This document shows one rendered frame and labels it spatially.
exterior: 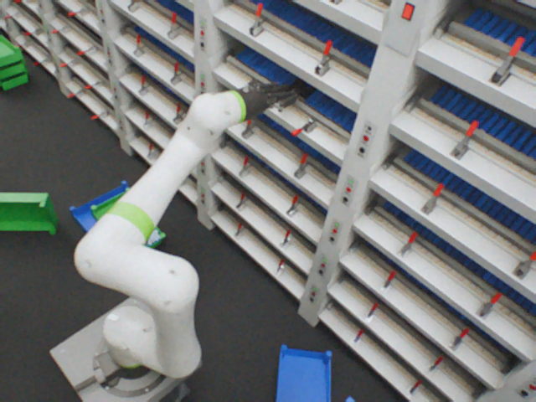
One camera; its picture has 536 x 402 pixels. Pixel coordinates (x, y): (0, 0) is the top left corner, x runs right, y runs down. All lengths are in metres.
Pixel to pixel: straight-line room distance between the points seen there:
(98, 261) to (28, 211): 1.38
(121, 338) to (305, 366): 0.84
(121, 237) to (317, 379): 1.14
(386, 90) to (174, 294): 0.69
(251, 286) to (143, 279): 1.14
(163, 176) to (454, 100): 0.75
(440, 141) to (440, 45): 0.23
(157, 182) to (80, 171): 1.51
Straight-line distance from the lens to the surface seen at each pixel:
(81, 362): 1.62
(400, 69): 1.11
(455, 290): 1.40
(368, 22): 1.14
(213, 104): 1.16
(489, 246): 1.26
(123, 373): 1.57
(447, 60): 1.06
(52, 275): 2.21
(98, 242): 1.02
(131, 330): 1.36
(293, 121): 1.43
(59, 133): 2.90
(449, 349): 1.54
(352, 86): 1.25
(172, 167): 1.17
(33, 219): 2.41
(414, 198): 1.28
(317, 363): 1.94
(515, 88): 1.04
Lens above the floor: 1.75
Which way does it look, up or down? 46 degrees down
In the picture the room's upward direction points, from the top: 9 degrees clockwise
